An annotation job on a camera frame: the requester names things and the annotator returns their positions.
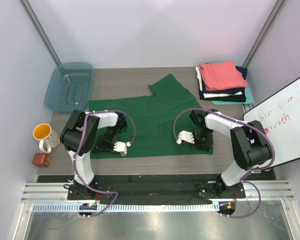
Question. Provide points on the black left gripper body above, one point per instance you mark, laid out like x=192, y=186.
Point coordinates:
x=106, y=141

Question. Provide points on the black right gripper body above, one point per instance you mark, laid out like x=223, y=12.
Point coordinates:
x=203, y=138

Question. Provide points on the green t shirt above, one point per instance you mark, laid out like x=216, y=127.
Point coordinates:
x=153, y=119

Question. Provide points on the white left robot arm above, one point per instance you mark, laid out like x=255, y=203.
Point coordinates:
x=86, y=133

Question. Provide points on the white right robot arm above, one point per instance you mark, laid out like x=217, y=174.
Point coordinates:
x=250, y=148

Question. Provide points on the folded white t shirt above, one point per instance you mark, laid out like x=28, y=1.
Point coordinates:
x=217, y=93

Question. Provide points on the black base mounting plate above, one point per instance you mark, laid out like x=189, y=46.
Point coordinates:
x=153, y=190

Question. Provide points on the white floral mug orange inside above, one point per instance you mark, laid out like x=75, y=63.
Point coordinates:
x=48, y=139

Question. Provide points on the teal translucent plastic bin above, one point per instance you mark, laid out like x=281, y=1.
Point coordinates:
x=70, y=87

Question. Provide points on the folded coral t shirt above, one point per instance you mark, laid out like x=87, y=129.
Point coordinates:
x=208, y=72

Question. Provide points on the red brown block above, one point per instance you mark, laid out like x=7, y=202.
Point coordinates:
x=41, y=160

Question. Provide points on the folded navy t shirt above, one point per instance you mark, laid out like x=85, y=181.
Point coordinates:
x=230, y=77

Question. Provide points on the white whiteboard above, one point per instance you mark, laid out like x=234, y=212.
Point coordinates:
x=280, y=113

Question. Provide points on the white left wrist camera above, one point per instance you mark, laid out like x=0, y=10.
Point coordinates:
x=121, y=147

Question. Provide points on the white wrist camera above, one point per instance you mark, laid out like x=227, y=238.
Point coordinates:
x=185, y=137
x=121, y=147

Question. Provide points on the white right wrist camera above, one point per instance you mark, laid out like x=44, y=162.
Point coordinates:
x=185, y=137

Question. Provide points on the aluminium extrusion rail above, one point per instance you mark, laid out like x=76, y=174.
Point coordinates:
x=267, y=190

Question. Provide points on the white slotted cable duct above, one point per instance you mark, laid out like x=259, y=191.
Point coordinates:
x=80, y=207

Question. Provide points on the right aluminium corner post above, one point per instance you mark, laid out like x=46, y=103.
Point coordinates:
x=274, y=13

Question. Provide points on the aluminium corner post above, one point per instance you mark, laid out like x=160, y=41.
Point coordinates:
x=274, y=13
x=40, y=31

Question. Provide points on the left aluminium corner post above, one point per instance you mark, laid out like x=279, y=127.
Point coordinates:
x=40, y=31

